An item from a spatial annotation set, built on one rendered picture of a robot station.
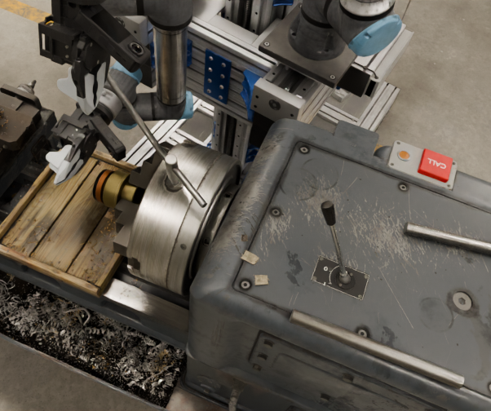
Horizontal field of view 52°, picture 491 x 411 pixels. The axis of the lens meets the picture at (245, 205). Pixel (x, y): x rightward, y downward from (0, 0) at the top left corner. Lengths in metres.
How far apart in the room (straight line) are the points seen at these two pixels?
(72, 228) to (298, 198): 0.63
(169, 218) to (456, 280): 0.53
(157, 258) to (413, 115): 2.25
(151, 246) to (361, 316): 0.41
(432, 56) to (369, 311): 2.68
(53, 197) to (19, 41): 1.90
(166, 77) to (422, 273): 0.73
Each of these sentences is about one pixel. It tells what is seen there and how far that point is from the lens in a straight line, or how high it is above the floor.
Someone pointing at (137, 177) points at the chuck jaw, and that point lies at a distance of 1.11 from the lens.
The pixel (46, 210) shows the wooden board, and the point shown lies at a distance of 1.39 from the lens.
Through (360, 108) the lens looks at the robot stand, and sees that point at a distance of 2.64.
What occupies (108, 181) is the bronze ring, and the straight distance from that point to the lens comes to 1.13.
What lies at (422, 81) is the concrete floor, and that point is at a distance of 3.24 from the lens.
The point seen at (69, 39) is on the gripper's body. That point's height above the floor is 1.50.
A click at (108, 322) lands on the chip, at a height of 0.57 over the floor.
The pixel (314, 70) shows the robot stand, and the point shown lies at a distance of 1.32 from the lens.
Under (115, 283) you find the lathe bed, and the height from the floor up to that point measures 0.87.
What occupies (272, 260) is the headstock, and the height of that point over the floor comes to 1.25.
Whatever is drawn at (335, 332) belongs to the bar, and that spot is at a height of 1.28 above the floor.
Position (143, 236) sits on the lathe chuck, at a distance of 0.98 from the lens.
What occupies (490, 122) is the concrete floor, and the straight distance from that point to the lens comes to 3.22.
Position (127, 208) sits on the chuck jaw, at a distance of 1.10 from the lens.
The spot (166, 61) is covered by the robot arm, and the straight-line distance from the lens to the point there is 1.22.
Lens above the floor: 2.04
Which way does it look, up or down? 58 degrees down
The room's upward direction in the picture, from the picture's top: 11 degrees clockwise
